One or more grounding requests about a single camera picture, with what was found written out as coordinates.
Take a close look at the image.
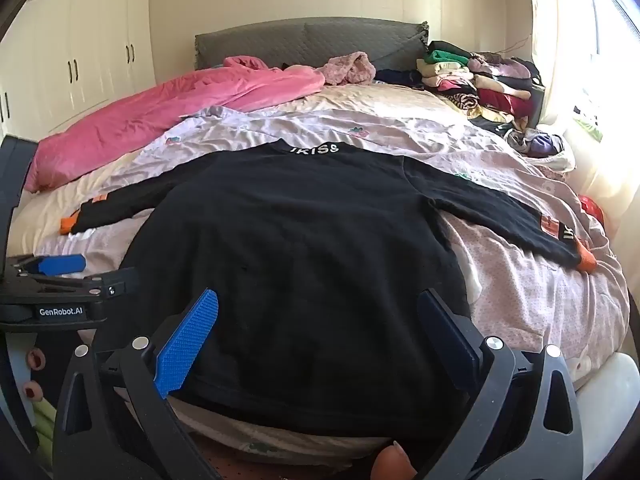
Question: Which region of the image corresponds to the person's left hand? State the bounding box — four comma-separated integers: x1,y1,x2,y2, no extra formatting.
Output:
22,346,51,403

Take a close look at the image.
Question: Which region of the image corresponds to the dark navy garment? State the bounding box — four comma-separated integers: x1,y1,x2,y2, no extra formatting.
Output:
372,67,426,88

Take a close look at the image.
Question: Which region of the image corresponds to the pink fuzzy garment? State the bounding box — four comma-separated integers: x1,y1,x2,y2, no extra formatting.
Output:
320,51,377,86

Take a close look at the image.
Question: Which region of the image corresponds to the strawberry print quilt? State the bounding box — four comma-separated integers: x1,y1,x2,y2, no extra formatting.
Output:
30,105,631,461

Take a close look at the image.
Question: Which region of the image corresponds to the red object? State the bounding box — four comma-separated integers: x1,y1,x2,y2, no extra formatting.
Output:
579,195,606,228

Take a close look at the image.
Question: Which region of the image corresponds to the white bed base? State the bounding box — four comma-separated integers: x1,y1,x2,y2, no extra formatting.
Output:
575,350,640,476

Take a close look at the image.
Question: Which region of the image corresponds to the white curtain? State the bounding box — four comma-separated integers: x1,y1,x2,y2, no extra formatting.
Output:
527,0,601,126

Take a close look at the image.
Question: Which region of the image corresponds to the plastic bag of clothes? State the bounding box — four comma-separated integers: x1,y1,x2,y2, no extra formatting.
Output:
505,127,578,171

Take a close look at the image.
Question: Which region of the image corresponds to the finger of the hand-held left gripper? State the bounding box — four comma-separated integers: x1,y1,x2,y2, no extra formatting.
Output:
75,266,142,307
17,254,87,277

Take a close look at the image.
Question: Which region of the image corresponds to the beige bed sheet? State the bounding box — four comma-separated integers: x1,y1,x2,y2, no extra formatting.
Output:
10,82,471,261

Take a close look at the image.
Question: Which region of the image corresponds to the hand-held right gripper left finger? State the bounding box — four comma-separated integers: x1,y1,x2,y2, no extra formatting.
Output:
52,287,221,480

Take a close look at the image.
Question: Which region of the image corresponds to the pile of folded clothes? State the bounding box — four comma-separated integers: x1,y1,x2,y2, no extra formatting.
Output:
416,40,546,131

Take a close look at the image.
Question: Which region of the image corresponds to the grey quilted headboard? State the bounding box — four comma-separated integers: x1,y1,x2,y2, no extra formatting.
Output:
194,17,431,72

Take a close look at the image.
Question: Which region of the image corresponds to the black sweater with orange cuffs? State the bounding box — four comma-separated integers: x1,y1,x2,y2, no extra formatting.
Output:
60,137,598,441

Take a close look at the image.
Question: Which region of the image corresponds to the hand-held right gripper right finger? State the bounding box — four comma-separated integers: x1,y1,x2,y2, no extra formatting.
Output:
417,287,583,480

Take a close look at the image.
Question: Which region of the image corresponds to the person's green clothing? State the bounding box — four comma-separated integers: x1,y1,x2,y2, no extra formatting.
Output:
30,395,63,466

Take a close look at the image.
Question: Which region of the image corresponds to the pink blanket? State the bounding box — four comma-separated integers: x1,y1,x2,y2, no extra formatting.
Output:
24,55,326,193

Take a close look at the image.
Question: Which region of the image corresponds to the person's right hand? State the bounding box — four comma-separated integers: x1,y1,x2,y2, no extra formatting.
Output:
370,440,418,480

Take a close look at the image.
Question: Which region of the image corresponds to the white wardrobe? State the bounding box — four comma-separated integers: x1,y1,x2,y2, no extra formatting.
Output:
0,0,156,146

